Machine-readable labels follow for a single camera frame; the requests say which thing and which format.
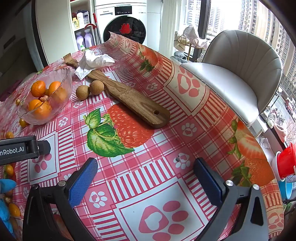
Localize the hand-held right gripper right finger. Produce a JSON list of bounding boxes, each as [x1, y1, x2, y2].
[[194, 158, 269, 241]]

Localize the red mop handle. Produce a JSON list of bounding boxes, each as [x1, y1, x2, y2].
[[84, 13, 102, 45]]

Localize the clear glass bowl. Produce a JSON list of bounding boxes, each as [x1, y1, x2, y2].
[[17, 68, 73, 126]]

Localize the brown longan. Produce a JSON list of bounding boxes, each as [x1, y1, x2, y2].
[[76, 85, 90, 100], [89, 80, 105, 95]]

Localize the white cloth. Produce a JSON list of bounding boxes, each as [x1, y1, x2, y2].
[[183, 25, 210, 49]]

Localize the purple white detergent bottle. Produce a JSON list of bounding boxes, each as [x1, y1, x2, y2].
[[84, 30, 93, 49], [76, 31, 85, 50]]

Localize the red checked fruit-print tablecloth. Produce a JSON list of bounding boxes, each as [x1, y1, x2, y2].
[[0, 32, 286, 241]]

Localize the crumpled white tissue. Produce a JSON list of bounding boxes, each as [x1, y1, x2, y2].
[[74, 50, 115, 80]]

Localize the blue plastic basin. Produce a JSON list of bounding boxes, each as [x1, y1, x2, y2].
[[279, 178, 296, 200]]

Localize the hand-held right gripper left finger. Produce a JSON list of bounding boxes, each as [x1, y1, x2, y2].
[[22, 158, 99, 241]]

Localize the white washing machine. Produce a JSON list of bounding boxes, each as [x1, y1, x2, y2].
[[94, 0, 148, 50]]

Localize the white shelf cabinet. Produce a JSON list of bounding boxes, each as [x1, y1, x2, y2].
[[35, 0, 96, 66]]

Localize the white curtain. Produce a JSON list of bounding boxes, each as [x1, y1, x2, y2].
[[159, 0, 177, 54]]

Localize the blue cloth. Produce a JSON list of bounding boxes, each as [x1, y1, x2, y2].
[[0, 179, 17, 222]]

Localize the grey slippers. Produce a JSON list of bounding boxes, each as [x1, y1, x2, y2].
[[171, 51, 188, 63]]

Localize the long wooden paddle board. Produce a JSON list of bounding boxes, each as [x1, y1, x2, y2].
[[63, 54, 171, 129]]

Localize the pink cloth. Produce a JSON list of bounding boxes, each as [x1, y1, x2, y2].
[[274, 123, 288, 143]]

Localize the grey padded chair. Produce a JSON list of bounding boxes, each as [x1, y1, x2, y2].
[[181, 30, 283, 126]]

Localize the orange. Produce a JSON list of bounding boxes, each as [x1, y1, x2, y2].
[[52, 88, 69, 105], [31, 80, 47, 98], [34, 102, 53, 120], [28, 99, 42, 111], [48, 81, 62, 93]]

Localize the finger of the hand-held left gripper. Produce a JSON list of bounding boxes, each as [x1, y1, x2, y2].
[[37, 140, 52, 155]]

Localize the gold wire rack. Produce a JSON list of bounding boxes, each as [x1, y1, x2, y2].
[[174, 31, 204, 57]]

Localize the red plastic bucket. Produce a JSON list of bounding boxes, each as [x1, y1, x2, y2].
[[277, 142, 296, 179]]

